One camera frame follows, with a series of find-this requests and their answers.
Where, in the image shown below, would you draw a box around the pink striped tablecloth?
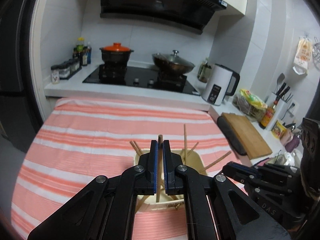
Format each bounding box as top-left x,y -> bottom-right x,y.
11,98 -> 238,238

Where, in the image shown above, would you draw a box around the wok with glass lid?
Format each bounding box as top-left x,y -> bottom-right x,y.
152,50 -> 195,75

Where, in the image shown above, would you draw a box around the hanging wire whisk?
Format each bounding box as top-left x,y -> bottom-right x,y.
312,37 -> 320,69

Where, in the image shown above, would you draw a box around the hanging paper bag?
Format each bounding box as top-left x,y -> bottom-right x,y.
293,37 -> 312,75

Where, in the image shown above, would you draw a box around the wire basket with snacks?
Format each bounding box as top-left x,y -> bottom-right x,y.
232,89 -> 267,121

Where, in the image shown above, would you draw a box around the wooden cutting board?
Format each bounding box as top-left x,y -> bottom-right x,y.
221,113 -> 272,160

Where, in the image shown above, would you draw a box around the wooden chopstick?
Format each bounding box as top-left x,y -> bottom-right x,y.
187,142 -> 199,157
133,141 -> 143,155
130,141 -> 141,156
156,134 -> 163,203
183,124 -> 188,165
199,151 -> 232,174
135,196 -> 149,212

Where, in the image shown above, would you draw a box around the white electric kettle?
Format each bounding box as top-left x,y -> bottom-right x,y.
201,64 -> 240,106

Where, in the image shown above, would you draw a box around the condiment bottles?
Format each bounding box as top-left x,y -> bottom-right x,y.
73,37 -> 92,67

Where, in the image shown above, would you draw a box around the black pot orange lid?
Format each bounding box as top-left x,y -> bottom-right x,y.
99,43 -> 134,66

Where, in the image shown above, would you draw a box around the spice jar rack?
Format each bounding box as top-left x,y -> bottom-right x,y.
59,58 -> 81,80

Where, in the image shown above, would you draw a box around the cream utensil holder box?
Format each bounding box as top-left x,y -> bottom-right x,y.
136,146 -> 207,212

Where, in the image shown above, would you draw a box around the sauce bottle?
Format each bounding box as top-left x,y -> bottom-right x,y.
259,97 -> 279,129

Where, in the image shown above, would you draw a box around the glass jar behind kettle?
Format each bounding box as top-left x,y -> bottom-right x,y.
197,58 -> 212,83

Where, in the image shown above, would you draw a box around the purple cup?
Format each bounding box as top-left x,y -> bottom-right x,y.
285,135 -> 300,153

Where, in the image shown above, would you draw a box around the white knife block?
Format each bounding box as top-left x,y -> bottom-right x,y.
265,73 -> 294,131

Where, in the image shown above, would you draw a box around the black range hood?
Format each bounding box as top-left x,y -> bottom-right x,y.
100,0 -> 227,34

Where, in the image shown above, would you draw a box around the white teapot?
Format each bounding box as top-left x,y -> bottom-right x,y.
274,152 -> 300,167

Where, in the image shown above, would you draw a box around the black gas cooktop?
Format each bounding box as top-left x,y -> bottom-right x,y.
83,64 -> 200,96

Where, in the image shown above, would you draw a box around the white spice jar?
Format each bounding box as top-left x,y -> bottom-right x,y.
50,65 -> 60,84

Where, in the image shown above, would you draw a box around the black refrigerator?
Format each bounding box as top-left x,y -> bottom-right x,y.
1,0 -> 43,153

